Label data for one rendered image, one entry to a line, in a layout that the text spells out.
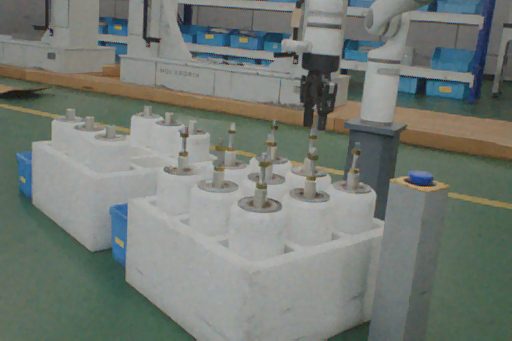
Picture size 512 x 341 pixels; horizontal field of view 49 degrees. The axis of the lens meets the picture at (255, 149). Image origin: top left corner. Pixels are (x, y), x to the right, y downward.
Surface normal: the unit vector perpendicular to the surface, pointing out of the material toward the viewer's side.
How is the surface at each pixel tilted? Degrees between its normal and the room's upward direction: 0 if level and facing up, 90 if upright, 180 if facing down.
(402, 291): 90
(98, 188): 90
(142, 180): 90
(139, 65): 90
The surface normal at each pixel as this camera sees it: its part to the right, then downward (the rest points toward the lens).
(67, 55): 0.89, 0.17
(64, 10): -0.45, 0.16
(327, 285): 0.64, 0.22
